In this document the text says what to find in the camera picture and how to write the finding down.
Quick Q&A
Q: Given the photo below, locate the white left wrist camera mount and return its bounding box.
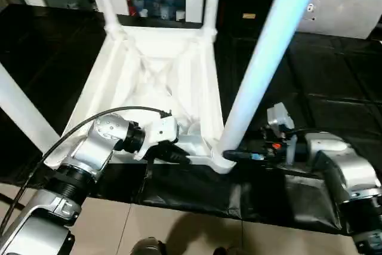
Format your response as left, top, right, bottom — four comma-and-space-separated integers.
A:
133, 115, 182, 162

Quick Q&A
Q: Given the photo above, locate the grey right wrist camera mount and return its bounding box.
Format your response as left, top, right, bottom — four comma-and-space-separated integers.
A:
266, 102, 298, 165

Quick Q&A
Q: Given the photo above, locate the grey cushion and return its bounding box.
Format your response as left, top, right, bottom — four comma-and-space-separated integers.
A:
297, 0, 382, 40

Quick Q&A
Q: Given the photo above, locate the black metal frame bar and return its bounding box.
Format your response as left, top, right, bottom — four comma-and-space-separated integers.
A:
0, 191, 28, 211

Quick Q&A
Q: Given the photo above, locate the black work mat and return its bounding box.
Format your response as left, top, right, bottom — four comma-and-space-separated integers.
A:
0, 3, 382, 237

